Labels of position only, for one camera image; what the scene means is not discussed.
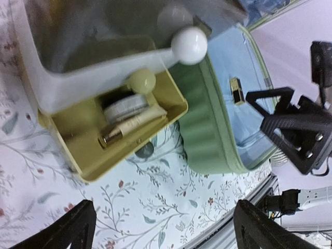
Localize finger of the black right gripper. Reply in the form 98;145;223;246
260;113;331;175
245;87;301;125

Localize round cream compact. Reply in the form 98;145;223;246
103;94;149;123

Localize black gold lipstick tube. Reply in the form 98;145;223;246
230;77;245;106

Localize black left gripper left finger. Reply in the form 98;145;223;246
12;200;96;248

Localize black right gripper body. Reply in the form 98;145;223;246
280;40;332;177

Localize drawer cabinet with dark top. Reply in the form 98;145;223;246
9;1;246;182

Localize slim gold cosmetic pencil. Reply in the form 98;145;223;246
98;105;168;149

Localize aluminium front rail frame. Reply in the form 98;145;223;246
179;174;291;249

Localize floral white tablecloth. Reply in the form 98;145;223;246
1;1;271;248

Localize green hard-shell suitcase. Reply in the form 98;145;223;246
170;0;312;174

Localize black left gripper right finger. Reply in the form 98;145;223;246
233;200;316;249

